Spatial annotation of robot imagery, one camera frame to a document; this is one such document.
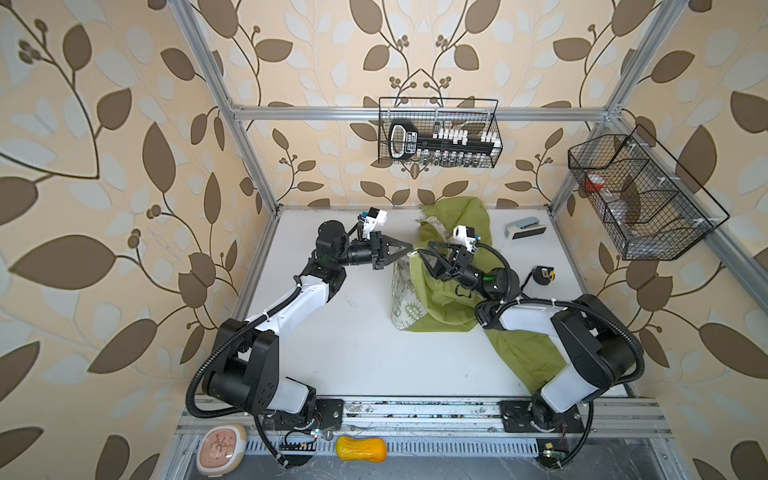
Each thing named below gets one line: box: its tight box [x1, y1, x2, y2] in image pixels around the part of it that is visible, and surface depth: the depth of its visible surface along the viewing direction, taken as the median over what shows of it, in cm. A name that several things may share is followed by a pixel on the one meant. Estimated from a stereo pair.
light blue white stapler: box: [505, 217, 547, 240], surface depth 112 cm
